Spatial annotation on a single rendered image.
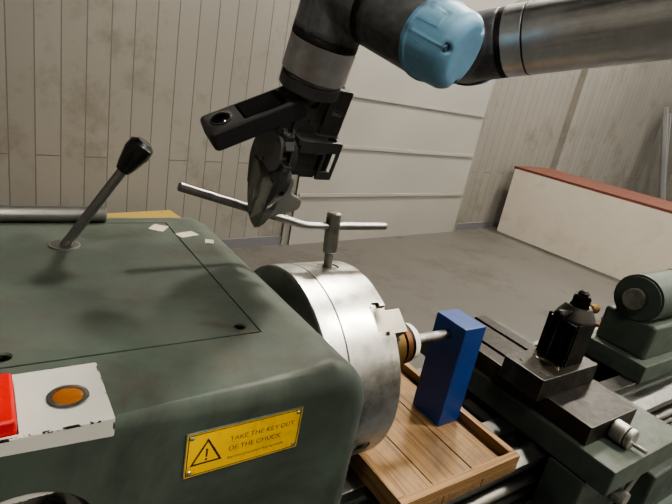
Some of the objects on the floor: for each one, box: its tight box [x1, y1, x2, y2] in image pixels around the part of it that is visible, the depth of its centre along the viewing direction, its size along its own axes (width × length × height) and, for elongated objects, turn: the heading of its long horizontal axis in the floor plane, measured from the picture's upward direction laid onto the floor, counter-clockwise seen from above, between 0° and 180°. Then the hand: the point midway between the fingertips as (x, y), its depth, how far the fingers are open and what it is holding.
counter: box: [497, 166, 672, 280], centre depth 586 cm, size 82×248×84 cm, turn 12°
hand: (252, 217), depth 68 cm, fingers closed
